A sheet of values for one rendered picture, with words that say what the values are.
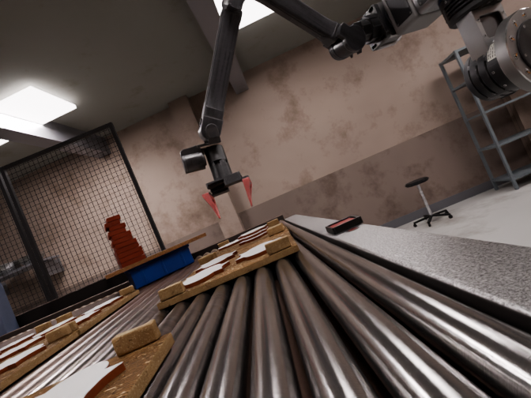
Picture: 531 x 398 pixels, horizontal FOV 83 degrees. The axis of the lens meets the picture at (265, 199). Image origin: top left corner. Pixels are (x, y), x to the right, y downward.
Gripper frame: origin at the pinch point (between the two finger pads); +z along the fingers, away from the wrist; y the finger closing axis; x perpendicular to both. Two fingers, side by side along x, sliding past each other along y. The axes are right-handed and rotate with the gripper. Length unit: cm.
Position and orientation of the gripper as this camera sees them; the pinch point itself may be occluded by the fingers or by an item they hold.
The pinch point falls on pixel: (235, 209)
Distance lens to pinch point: 86.0
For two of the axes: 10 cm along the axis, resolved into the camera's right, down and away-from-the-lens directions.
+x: 0.8, 2.2, 9.7
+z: 3.5, 9.1, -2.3
